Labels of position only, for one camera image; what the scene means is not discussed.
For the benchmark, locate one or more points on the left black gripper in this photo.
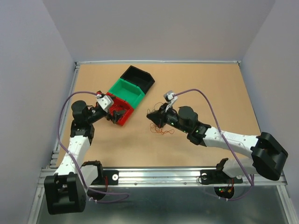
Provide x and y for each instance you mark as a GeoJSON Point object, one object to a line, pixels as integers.
{"type": "Point", "coordinates": [117, 115]}

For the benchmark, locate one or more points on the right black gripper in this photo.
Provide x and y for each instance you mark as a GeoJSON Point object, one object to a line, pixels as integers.
{"type": "Point", "coordinates": [158, 117]}

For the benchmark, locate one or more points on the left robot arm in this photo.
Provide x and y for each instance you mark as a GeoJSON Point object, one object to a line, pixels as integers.
{"type": "Point", "coordinates": [68, 189]}

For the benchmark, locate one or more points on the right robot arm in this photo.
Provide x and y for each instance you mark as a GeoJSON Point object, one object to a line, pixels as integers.
{"type": "Point", "coordinates": [263, 154]}

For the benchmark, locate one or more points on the red plastic bin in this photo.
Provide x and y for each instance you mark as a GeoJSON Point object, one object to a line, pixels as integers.
{"type": "Point", "coordinates": [121, 105]}

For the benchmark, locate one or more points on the green plastic bin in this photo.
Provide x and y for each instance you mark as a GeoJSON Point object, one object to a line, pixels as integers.
{"type": "Point", "coordinates": [128, 92]}

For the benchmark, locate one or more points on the black plastic bin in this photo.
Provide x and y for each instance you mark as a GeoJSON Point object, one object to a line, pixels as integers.
{"type": "Point", "coordinates": [138, 77]}

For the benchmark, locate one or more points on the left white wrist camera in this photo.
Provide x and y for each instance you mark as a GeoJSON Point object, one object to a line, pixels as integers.
{"type": "Point", "coordinates": [105, 101]}

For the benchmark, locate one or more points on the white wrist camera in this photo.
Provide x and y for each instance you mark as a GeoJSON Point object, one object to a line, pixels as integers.
{"type": "Point", "coordinates": [105, 101]}
{"type": "Point", "coordinates": [170, 99]}

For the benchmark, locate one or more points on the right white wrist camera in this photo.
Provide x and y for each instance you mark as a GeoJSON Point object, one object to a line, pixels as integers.
{"type": "Point", "coordinates": [170, 99]}

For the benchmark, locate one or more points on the aluminium mounting rail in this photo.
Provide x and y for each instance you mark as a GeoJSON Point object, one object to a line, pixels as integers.
{"type": "Point", "coordinates": [169, 177]}

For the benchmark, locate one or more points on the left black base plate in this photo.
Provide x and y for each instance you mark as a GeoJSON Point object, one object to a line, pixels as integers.
{"type": "Point", "coordinates": [110, 177]}

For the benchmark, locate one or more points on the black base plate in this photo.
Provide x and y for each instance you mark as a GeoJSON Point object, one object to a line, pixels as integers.
{"type": "Point", "coordinates": [212, 176]}
{"type": "Point", "coordinates": [110, 177]}

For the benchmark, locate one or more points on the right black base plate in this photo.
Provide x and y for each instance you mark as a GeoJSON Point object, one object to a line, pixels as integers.
{"type": "Point", "coordinates": [212, 176]}

